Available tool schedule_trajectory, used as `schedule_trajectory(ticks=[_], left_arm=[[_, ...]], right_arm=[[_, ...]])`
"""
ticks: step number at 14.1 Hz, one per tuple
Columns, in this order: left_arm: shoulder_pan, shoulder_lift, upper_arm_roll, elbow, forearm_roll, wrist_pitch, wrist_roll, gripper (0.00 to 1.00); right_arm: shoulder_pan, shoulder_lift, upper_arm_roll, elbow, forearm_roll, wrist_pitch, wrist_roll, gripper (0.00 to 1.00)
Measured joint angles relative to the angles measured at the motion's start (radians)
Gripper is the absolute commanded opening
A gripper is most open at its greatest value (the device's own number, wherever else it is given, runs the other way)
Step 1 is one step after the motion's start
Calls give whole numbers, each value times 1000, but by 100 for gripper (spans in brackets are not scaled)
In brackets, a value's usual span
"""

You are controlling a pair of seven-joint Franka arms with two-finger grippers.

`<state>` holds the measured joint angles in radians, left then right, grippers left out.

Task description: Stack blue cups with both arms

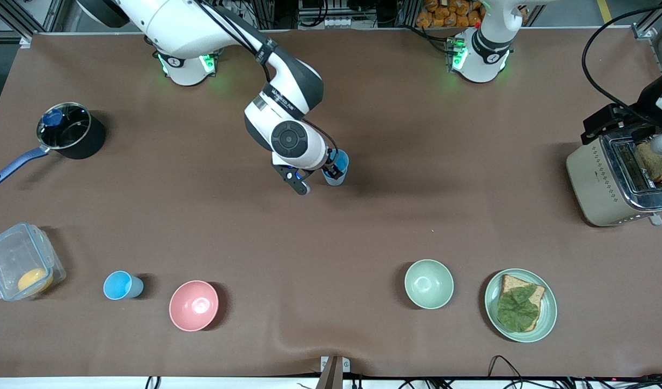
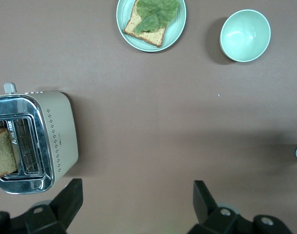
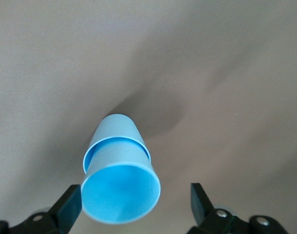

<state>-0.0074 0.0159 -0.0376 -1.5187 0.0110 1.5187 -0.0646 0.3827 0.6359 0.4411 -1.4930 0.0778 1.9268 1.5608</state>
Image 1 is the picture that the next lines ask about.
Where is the light blue cup holding paper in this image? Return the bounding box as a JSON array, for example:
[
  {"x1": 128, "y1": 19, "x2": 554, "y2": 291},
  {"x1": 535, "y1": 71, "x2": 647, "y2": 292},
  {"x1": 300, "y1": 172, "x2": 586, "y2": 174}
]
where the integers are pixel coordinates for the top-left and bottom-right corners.
[{"x1": 322, "y1": 165, "x2": 347, "y2": 187}]

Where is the beige and chrome toaster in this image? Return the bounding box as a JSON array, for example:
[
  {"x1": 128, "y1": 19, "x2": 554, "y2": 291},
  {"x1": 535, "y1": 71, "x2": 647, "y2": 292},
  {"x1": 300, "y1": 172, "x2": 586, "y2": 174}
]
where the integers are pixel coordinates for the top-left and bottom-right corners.
[{"x1": 566, "y1": 125, "x2": 662, "y2": 227}]

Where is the brown toast slice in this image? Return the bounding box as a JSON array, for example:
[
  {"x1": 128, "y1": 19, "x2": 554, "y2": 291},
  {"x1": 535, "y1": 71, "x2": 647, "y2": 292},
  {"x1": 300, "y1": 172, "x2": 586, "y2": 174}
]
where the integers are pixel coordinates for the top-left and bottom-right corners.
[{"x1": 636, "y1": 142, "x2": 662, "y2": 183}]

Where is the pale green bowl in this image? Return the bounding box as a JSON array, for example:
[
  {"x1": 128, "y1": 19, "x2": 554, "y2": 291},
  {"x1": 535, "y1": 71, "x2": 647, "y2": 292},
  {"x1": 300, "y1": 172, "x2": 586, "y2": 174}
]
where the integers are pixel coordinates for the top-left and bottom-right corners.
[{"x1": 404, "y1": 259, "x2": 455, "y2": 310}]

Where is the brown bread slice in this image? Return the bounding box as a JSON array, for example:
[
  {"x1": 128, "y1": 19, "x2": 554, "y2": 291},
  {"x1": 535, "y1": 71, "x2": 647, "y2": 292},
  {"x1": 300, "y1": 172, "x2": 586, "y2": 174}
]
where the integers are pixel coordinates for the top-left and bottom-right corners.
[{"x1": 498, "y1": 274, "x2": 546, "y2": 332}]

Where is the bag of orange buns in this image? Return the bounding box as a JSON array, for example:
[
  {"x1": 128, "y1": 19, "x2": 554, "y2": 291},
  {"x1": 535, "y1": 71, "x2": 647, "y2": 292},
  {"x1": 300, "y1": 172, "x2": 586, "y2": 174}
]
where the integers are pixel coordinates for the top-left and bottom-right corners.
[{"x1": 416, "y1": 0, "x2": 484, "y2": 29}]

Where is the pink bowl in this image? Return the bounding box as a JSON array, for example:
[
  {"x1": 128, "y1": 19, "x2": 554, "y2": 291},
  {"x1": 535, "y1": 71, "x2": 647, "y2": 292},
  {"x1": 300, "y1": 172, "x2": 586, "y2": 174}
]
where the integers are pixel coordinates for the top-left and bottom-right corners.
[{"x1": 169, "y1": 280, "x2": 220, "y2": 332}]

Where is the green lettuce leaf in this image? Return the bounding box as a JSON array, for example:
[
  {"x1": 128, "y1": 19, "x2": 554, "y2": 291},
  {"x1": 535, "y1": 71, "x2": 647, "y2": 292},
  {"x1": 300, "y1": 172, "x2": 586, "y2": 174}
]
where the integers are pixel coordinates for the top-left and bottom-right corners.
[{"x1": 496, "y1": 285, "x2": 541, "y2": 332}]

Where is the pale green plate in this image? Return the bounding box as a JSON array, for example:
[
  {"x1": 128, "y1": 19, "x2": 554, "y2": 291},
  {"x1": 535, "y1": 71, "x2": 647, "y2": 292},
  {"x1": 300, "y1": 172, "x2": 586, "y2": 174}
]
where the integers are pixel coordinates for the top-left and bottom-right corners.
[{"x1": 484, "y1": 268, "x2": 558, "y2": 343}]

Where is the orange round food item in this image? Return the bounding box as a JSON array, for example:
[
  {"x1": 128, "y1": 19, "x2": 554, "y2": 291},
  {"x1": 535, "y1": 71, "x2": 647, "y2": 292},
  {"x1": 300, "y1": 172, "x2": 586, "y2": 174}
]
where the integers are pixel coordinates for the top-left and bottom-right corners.
[{"x1": 17, "y1": 268, "x2": 53, "y2": 294}]

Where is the clear plastic container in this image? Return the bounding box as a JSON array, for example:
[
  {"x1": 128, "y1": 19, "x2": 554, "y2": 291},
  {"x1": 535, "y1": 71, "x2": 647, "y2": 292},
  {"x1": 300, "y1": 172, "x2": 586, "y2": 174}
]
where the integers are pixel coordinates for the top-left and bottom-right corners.
[{"x1": 0, "y1": 222, "x2": 67, "y2": 301}]

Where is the aluminium frame rail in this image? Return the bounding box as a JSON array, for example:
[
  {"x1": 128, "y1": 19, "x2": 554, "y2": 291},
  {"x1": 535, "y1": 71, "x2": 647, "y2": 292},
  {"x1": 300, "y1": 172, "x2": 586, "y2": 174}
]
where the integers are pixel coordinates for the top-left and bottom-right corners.
[{"x1": 632, "y1": 11, "x2": 662, "y2": 109}]

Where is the metal table bracket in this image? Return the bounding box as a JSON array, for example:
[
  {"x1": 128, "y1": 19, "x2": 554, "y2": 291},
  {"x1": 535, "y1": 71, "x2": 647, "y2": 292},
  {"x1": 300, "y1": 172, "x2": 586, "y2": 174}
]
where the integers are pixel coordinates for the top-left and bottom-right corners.
[{"x1": 319, "y1": 355, "x2": 351, "y2": 389}]

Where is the black pot with blue handle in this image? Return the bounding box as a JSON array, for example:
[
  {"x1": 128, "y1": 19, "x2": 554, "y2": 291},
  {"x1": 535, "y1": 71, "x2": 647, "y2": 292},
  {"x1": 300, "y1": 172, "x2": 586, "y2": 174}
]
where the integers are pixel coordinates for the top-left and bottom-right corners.
[{"x1": 0, "y1": 102, "x2": 107, "y2": 186}]

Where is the thin black looped cable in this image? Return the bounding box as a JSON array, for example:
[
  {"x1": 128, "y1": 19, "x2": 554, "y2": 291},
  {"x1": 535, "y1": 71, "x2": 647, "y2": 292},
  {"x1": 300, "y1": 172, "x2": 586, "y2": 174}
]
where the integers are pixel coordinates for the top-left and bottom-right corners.
[{"x1": 488, "y1": 355, "x2": 526, "y2": 381}]

